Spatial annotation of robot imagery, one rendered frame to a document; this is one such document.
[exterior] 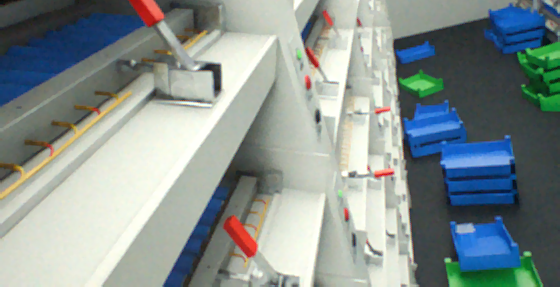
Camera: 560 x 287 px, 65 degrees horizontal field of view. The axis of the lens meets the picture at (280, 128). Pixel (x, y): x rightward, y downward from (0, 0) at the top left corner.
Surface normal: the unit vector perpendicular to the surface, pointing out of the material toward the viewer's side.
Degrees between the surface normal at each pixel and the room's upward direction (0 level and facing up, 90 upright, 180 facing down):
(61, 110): 109
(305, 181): 90
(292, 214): 19
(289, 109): 90
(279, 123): 90
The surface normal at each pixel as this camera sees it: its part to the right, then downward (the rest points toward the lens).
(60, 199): 0.03, -0.88
